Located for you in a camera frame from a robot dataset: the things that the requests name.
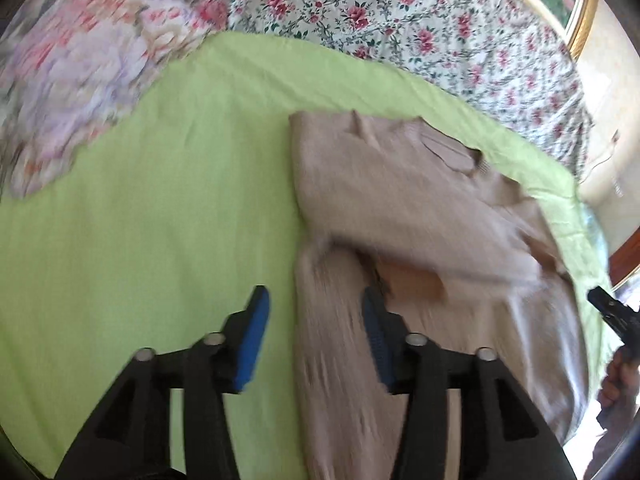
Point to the beige knit sweater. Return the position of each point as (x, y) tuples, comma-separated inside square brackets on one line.
[(400, 200)]

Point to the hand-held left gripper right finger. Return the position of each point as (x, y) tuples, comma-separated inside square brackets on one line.
[(375, 340)]

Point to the purple pink floral pillow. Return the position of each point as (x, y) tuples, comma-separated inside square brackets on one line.
[(75, 85)]

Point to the green bed sheet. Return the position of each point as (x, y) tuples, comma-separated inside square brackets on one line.
[(150, 210)]

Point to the gold framed picture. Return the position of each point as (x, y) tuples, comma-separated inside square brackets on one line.
[(585, 20)]

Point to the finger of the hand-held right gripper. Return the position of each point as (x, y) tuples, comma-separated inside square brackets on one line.
[(607, 307)]

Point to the white rose-print quilt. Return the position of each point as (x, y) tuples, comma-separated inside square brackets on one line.
[(400, 20)]

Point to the brown wooden furniture edge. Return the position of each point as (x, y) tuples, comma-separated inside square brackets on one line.
[(626, 262)]

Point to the person's right hand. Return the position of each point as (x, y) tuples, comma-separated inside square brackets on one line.
[(616, 380)]

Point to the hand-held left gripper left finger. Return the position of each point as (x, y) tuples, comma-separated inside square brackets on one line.
[(255, 340)]

